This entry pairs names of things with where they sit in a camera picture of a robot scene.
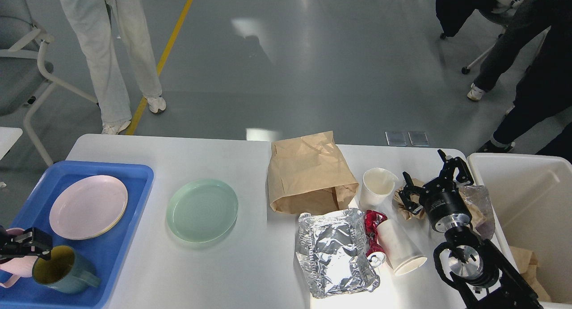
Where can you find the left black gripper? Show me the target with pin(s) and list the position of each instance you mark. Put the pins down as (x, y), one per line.
(31, 242)

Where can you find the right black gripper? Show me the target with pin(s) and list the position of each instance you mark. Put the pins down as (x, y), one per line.
(441, 199)

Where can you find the pink ribbed mug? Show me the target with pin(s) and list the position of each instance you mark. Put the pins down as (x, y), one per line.
(16, 267)

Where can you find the blue-grey HOME mug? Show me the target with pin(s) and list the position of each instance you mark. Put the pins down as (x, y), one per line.
(66, 271)

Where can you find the green plate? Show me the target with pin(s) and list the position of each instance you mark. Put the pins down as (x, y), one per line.
(202, 211)

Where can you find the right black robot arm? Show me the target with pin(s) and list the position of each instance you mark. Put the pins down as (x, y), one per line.
(472, 265)

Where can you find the clear plastic bag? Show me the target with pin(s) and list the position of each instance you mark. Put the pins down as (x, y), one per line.
(477, 199)

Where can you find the crumpled brown paper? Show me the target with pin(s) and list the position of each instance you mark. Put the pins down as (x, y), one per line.
(398, 203)

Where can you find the right metal floor plate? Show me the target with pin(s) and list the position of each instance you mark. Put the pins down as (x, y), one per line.
(418, 138)

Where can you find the metal floor plate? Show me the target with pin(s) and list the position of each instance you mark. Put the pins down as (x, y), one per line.
(418, 138)
(396, 138)

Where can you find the upright white paper cup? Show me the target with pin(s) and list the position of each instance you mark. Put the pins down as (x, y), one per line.
(378, 188)

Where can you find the left metal floor plate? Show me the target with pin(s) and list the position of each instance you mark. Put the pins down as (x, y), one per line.
(396, 138)

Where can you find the pink plate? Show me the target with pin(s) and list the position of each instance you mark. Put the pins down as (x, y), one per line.
(89, 207)

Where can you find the red crumpled wrapper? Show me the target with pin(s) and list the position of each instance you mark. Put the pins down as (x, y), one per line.
(371, 221)

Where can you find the blue plastic tray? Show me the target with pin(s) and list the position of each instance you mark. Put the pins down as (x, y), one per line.
(106, 252)

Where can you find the lying white paper cup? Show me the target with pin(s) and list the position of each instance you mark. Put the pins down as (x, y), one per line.
(403, 254)

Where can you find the white plastic bin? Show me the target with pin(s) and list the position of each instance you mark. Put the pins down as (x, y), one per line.
(531, 197)

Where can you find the white side table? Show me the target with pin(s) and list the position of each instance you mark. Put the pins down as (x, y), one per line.
(8, 137)

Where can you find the brown paper in bin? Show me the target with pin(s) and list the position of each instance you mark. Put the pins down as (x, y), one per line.
(527, 265)

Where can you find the crumpled aluminium foil tray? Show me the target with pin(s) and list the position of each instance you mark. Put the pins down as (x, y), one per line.
(331, 251)

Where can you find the brown paper bag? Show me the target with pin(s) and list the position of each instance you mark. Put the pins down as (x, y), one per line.
(309, 174)

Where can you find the person in black trousers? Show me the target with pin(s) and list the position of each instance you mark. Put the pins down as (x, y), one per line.
(544, 91)

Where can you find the grey office chair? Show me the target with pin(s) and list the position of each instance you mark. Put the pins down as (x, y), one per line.
(26, 77)

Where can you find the chair with black jacket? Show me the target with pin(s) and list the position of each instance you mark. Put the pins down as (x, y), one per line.
(452, 14)

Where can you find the person in dark trousers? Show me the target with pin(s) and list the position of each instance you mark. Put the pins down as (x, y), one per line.
(531, 18)

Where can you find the person in light trousers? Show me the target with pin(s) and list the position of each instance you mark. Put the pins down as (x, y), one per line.
(90, 22)

